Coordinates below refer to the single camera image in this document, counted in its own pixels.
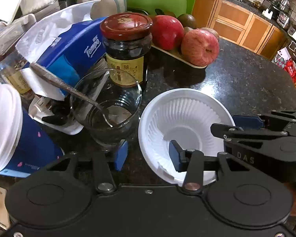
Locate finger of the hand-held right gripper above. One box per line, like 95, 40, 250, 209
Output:
210, 123, 290, 144
232, 110, 296, 135

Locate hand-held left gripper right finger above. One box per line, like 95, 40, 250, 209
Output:
168, 140, 250, 194

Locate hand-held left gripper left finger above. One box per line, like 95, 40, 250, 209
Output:
46, 140, 129, 194

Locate white ribbed plastic bowl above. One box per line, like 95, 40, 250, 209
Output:
138, 88, 236, 186

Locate clear glass cup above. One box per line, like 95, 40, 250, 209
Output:
70, 69, 142, 151

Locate white power adapter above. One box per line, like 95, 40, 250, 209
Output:
29, 93, 85, 135

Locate pale red apple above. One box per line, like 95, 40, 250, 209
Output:
180, 29, 220, 67

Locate metal spoon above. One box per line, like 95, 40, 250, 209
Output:
30, 62, 114, 128

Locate wooden fruit tray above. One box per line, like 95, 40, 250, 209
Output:
151, 44, 208, 69

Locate wooden lower cabinets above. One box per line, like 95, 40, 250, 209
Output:
191, 0, 288, 60

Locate dark sauce jar red lid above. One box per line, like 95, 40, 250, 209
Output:
100, 12, 154, 87

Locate blue paper cup white lid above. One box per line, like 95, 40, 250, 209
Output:
0, 81, 65, 177

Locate brown kiwi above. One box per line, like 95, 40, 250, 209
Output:
177, 13, 197, 29

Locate dark red apple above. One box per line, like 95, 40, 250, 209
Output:
151, 14, 185, 51

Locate blue tissue pack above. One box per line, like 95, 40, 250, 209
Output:
15, 1, 109, 102

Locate glass jar yellow label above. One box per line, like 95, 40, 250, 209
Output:
0, 49, 33, 97

